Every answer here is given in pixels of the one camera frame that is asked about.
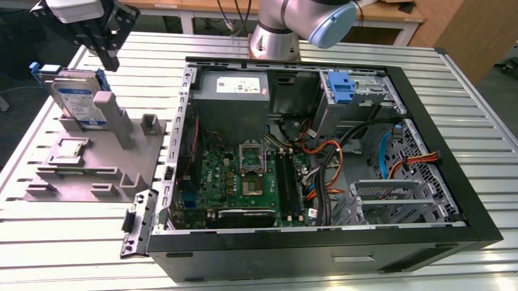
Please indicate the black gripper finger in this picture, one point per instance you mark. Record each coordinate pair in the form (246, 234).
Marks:
(113, 59)
(103, 56)

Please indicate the hard disk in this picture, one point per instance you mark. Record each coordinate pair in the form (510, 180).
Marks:
(75, 100)

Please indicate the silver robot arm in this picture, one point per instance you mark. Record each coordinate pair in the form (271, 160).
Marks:
(275, 42)

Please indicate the metal disk bay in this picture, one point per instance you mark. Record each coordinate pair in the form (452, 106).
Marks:
(388, 201)

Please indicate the silver CPU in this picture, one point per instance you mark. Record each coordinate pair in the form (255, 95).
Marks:
(71, 149)

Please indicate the grey parts rack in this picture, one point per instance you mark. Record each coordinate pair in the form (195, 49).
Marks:
(104, 157)

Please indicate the grey power supply unit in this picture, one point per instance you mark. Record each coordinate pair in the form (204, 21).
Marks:
(230, 118)

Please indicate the green RAM stick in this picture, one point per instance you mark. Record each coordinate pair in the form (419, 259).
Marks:
(75, 172)

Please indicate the green motherboard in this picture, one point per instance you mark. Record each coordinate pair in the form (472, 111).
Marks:
(213, 182)

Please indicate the metal locking lever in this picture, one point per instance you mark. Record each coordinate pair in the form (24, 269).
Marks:
(264, 160)

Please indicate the CPU socket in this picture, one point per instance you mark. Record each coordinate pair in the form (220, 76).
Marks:
(251, 188)

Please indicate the blue drive latch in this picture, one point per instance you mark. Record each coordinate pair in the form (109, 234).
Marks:
(342, 88)

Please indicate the metal optical drive cage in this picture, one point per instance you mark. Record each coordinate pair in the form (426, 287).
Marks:
(335, 115)

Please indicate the black RAM slot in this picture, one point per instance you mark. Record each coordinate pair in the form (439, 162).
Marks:
(295, 185)
(284, 185)

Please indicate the black graphics card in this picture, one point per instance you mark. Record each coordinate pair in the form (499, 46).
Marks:
(243, 216)

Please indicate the wooden desk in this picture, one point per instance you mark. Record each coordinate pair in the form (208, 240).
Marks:
(404, 16)

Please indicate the black PC case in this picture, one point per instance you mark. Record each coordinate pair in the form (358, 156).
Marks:
(283, 251)

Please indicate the brown wooden cabinet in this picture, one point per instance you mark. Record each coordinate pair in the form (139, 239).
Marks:
(476, 36)

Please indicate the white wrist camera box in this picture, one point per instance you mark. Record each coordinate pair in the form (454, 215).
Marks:
(75, 10)

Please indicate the grey hinged case bracket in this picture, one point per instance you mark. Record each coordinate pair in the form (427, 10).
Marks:
(141, 230)

